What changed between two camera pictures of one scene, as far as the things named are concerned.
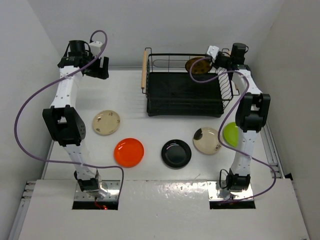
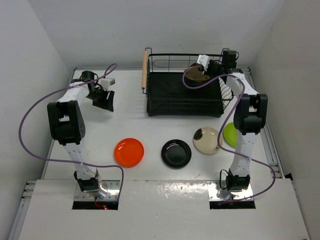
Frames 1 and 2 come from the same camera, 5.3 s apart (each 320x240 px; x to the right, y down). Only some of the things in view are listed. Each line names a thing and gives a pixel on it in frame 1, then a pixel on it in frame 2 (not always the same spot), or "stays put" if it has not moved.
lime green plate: (231, 133) stays put
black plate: (176, 154) stays put
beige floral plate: (106, 122) to (194, 73)
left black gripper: (100, 72) to (106, 104)
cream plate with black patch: (206, 141) stays put
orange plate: (128, 152) stays put
